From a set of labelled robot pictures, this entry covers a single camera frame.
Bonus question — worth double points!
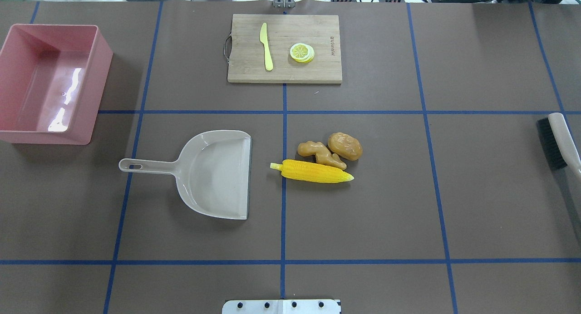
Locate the lemon slices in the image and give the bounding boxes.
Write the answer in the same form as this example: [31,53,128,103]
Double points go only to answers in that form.
[289,43,315,63]

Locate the yellow toy corn cob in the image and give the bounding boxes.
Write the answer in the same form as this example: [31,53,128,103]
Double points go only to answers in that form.
[270,159,354,184]

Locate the beige hand brush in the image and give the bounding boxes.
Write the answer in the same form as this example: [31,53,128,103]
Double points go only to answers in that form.
[536,112,581,180]

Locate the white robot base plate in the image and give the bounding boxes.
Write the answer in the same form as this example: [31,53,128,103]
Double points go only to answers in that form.
[222,299,342,314]

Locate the yellow plastic knife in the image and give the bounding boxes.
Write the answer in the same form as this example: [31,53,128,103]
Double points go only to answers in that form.
[259,22,274,72]

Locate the toy ginger root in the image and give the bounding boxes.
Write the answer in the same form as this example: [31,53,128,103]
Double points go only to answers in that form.
[297,141,347,171]

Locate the wooden cutting board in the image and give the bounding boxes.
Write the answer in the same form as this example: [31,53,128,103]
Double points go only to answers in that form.
[227,14,343,84]

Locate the beige plastic dustpan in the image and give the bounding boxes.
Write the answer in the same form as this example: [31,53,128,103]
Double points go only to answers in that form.
[118,130,252,220]

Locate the pink plastic bin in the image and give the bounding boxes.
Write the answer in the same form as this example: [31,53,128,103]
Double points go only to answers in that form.
[0,23,113,145]

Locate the toy brown potato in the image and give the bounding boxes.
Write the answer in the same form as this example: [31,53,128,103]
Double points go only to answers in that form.
[327,132,363,161]

